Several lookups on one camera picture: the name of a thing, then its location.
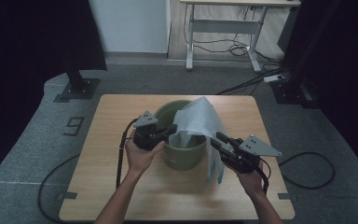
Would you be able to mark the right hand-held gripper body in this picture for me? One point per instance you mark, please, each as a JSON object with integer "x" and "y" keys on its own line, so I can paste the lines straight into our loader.
{"x": 245, "y": 155}

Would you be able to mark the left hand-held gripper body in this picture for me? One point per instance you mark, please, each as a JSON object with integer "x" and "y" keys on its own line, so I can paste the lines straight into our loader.
{"x": 146, "y": 137}

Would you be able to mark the green plastic bucket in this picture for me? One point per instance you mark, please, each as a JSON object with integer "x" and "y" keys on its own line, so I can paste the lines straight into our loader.
{"x": 181, "y": 158}

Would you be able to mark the white plastic bag blue edge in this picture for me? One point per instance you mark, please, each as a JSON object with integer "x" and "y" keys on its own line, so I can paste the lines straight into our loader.
{"x": 199, "y": 121}

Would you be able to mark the person's left hand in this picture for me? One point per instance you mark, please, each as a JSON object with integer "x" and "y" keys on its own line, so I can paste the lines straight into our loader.
{"x": 140, "y": 160}

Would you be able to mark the person's right hand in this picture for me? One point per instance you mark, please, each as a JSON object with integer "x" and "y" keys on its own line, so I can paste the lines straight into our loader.
{"x": 251, "y": 182}

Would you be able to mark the white power strip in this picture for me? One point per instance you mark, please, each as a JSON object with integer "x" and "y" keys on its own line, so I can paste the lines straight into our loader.
{"x": 273, "y": 78}

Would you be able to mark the black stand base left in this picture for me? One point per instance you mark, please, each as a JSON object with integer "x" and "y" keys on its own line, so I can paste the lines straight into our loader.
{"x": 79, "y": 87}

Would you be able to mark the white desk with metal legs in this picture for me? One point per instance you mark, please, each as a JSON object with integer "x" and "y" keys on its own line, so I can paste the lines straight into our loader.
{"x": 223, "y": 26}

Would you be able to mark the dark curtain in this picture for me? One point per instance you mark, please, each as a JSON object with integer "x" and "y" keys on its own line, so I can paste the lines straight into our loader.
{"x": 28, "y": 46}
{"x": 348, "y": 77}

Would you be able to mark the black stand with base plate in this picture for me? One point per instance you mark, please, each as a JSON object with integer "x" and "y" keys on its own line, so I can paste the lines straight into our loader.
{"x": 292, "y": 90}

